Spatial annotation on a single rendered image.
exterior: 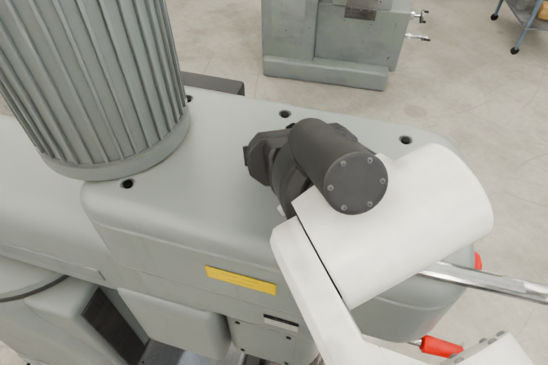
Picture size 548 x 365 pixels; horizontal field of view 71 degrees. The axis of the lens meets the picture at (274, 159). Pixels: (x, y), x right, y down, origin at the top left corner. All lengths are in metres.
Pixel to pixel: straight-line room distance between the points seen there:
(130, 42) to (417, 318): 0.41
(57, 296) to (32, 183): 0.25
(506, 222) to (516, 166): 0.60
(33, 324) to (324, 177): 0.86
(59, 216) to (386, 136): 0.50
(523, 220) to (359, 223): 3.01
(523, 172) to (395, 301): 3.15
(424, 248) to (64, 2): 0.33
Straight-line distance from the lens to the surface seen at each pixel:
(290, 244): 0.22
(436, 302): 0.44
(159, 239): 0.48
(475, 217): 0.24
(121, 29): 0.40
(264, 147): 0.39
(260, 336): 0.76
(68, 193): 0.70
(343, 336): 0.21
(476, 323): 2.65
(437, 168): 0.23
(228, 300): 0.59
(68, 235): 0.68
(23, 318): 0.98
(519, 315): 2.79
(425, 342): 0.60
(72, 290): 0.88
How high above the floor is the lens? 2.25
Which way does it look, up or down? 47 degrees down
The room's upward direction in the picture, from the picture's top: straight up
